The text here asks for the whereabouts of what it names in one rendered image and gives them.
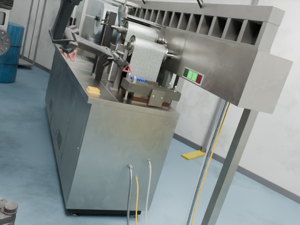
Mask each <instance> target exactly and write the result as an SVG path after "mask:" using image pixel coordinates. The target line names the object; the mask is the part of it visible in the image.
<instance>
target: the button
mask: <svg viewBox="0 0 300 225"><path fill-rule="evenodd" d="M87 90H88V91H89V92H93V93H98V94H99V93H100V90H99V89H98V88H96V87H90V86H88V87H87Z"/></svg>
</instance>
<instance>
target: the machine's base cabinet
mask: <svg viewBox="0 0 300 225"><path fill-rule="evenodd" d="M45 103H46V109H47V114H48V118H49V124H50V130H51V134H52V139H53V144H54V150H55V155H56V160H57V165H58V171H59V176H60V180H61V185H62V191H63V196H64V201H65V206H66V209H68V210H69V213H70V214H71V215H72V216H77V215H78V214H79V213H85V214H127V205H128V196H129V185H130V170H129V168H128V165H132V173H133V181H132V191H131V198H130V208H129V216H130V217H134V216H135V215H136V201H137V181H136V179H135V176H137V177H138V179H137V180H138V201H137V215H140V214H141V211H145V210H146V199H147V191H148V185H149V177H150V166H149V163H148V161H147V160H148V159H150V160H151V162H150V163H151V180H150V189H149V196H148V205H147V211H149V209H150V206H151V203H152V200H153V197H154V193H155V190H156V187H157V185H158V181H159V178H160V175H161V172H162V169H163V165H164V163H165V160H166V157H167V153H168V150H169V147H170V144H171V141H172V138H173V135H174V132H175V129H176V125H177V122H178V119H176V118H171V117H164V116H159V115H153V114H148V113H142V112H136V111H130V110H125V109H120V108H112V107H107V106H102V105H96V104H89V103H87V102H86V100H85V98H84V96H83V95H82V93H81V91H80V90H79V88H78V86H77V85H76V83H75V81H74V80H73V78H72V76H71V74H70V73H69V71H68V69H67V67H66V66H65V64H64V62H63V61H62V59H61V57H60V56H59V54H58V52H57V50H56V49H55V52H54V56H53V62H52V67H51V71H50V77H49V82H48V86H47V90H46V96H45Z"/></svg>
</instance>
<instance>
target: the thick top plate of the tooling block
mask: <svg viewBox="0 0 300 225"><path fill-rule="evenodd" d="M131 81H132V79H126V78H125V77H123V78H122V82H121V86H122V87H123V88H124V89H125V90H126V91H128V92H134V93H138V94H143V95H148V96H150V93H151V89H155V90H159V91H163V92H165V96H164V99H168V100H174V101H178V102H179V100H180V97H181V93H180V92H178V91H177V92H174V91H172V90H173V88H171V89H170V88H167V87H165V86H161V85H155V84H150V83H146V82H143V81H139V80H137V81H136V83H132V82H131Z"/></svg>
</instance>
